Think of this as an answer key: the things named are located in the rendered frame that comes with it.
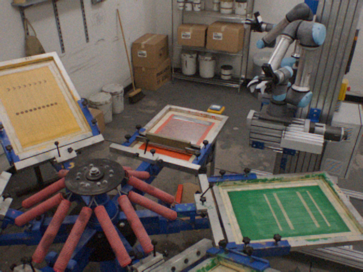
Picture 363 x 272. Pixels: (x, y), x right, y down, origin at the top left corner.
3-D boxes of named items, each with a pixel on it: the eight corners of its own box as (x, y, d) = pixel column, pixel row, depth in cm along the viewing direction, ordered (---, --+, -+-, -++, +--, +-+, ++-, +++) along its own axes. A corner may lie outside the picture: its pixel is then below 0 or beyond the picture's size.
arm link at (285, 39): (285, 13, 207) (248, 83, 206) (302, 16, 201) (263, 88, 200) (290, 24, 217) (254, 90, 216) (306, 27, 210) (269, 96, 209)
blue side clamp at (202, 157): (204, 149, 257) (205, 141, 254) (211, 150, 256) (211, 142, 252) (189, 171, 234) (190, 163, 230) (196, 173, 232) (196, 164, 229)
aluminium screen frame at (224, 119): (167, 108, 313) (167, 104, 311) (228, 120, 293) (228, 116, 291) (121, 152, 252) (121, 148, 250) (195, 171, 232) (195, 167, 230)
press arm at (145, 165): (147, 162, 234) (147, 156, 232) (155, 164, 232) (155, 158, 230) (134, 176, 221) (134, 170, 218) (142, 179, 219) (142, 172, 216)
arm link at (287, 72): (292, 80, 198) (295, 67, 194) (282, 86, 192) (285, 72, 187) (280, 77, 203) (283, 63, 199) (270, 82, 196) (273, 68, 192)
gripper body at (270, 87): (267, 95, 181) (279, 88, 189) (268, 79, 178) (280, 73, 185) (255, 92, 187) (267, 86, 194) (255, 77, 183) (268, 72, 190)
